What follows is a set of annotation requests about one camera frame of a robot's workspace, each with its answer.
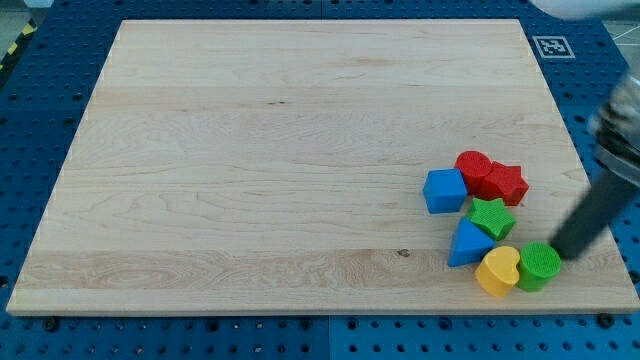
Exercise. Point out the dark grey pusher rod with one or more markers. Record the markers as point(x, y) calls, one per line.
point(606, 198)

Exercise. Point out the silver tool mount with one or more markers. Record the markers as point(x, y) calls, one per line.
point(615, 126)

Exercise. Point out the yellow heart block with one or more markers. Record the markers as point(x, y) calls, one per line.
point(497, 273)

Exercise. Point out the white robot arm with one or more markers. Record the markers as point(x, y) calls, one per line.
point(582, 9)

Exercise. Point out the green cylinder block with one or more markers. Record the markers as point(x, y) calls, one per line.
point(539, 263)

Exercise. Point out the red star block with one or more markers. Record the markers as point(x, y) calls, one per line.
point(505, 182)

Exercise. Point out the white fiducial marker tag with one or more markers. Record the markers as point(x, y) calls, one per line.
point(553, 47)

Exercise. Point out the green star block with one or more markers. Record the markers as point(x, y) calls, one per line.
point(492, 217)

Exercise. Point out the red cylinder block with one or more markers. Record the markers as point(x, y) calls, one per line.
point(474, 166)

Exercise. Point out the blue triangle block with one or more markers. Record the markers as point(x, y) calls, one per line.
point(469, 244)

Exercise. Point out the blue cube block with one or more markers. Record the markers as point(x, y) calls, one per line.
point(444, 191)

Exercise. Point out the wooden board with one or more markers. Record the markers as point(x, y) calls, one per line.
point(276, 168)

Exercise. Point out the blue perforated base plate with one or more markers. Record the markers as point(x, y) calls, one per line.
point(47, 85)

